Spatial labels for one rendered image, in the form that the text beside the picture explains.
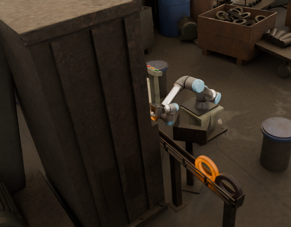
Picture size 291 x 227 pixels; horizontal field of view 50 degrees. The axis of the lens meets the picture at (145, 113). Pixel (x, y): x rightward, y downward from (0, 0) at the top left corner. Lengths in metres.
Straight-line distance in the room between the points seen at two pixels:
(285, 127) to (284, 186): 0.52
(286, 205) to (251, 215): 0.32
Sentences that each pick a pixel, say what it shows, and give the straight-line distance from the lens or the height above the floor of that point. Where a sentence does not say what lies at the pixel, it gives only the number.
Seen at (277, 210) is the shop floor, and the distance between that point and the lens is 2.89.
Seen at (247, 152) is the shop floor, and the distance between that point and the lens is 3.33.
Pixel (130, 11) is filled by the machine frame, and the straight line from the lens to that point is 1.77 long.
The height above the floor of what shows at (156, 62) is 0.43.
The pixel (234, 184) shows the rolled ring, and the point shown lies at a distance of 1.98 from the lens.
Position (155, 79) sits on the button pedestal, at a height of 0.49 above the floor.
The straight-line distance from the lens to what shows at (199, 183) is 2.97.
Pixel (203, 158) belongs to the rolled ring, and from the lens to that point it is 2.08.
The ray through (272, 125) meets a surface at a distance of 3.01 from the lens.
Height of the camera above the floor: 2.20
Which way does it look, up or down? 34 degrees down
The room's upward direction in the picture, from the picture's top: 7 degrees counter-clockwise
